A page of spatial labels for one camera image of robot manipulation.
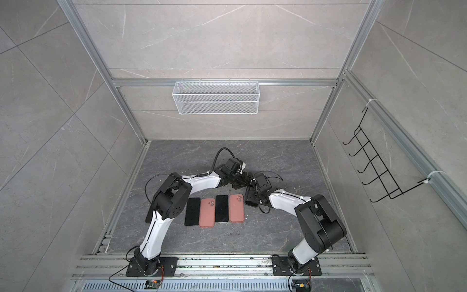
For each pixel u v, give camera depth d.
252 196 0.84
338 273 0.73
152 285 0.70
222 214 0.87
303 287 0.70
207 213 0.88
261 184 0.73
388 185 0.60
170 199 0.56
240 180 0.87
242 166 0.84
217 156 0.82
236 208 0.90
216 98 1.01
